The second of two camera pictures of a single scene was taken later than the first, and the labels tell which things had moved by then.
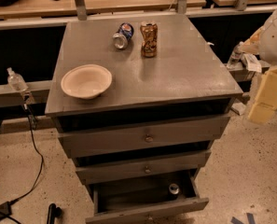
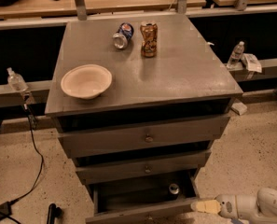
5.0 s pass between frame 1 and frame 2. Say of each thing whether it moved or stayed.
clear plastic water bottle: stayed
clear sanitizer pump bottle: stayed
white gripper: moved
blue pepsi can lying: stayed
